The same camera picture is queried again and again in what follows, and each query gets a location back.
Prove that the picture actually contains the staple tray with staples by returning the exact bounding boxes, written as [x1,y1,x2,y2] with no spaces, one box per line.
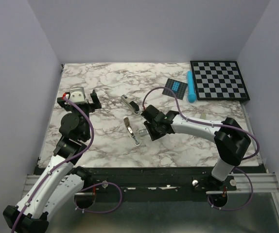
[139,129,148,136]

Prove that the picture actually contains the black metal stapler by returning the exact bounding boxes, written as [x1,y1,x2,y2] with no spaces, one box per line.
[121,95,140,116]

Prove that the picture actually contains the white stapler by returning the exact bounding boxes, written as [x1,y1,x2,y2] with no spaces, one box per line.
[123,116,140,147]

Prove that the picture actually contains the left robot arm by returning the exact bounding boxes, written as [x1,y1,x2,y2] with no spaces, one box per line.
[3,87,102,233]

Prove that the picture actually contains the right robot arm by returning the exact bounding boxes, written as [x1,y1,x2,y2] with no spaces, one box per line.
[141,105,251,190]

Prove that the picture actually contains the blue lego brick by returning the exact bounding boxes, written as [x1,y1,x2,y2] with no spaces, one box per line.
[172,82,180,92]

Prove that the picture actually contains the dark grey lego baseplate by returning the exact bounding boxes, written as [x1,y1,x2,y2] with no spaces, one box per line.
[162,78,188,100]

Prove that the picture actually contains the blue toy microphone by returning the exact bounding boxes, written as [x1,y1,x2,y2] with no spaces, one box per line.
[187,71,196,103]

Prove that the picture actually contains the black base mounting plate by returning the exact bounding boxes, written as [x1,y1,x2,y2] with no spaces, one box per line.
[68,167,236,202]

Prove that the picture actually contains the black white chessboard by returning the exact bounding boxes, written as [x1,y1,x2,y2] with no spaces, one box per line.
[190,61,250,102]

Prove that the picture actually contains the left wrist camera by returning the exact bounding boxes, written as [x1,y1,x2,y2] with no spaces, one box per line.
[69,87,86,104]

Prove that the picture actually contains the aluminium rail frame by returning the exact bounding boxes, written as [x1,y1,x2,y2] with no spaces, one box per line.
[10,172,279,233]

